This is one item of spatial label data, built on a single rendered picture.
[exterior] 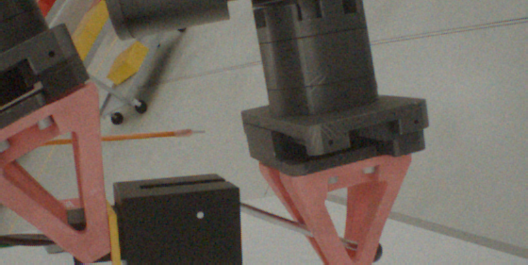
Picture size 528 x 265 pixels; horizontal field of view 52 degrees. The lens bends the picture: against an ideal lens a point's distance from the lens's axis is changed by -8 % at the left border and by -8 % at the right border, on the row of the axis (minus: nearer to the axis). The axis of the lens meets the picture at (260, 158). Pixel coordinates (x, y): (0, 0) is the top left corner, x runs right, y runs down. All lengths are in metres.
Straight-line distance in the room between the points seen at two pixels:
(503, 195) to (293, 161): 1.38
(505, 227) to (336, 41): 1.34
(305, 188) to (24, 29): 0.15
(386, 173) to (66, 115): 0.16
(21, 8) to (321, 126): 0.14
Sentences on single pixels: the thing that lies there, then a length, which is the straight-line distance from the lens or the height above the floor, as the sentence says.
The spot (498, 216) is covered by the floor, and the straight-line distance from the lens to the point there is 1.62.
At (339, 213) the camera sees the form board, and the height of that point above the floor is 0.89.
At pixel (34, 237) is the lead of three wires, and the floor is 1.19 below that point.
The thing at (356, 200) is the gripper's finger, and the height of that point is 1.05.
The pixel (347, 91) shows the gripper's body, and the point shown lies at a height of 1.11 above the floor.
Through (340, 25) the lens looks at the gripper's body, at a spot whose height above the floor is 1.13.
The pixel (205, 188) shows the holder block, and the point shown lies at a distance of 0.28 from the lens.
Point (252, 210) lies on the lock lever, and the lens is 0.30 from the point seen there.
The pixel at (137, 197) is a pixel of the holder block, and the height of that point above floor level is 1.16.
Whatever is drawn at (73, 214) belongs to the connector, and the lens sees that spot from 0.29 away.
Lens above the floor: 1.26
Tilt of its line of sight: 29 degrees down
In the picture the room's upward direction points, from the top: 56 degrees counter-clockwise
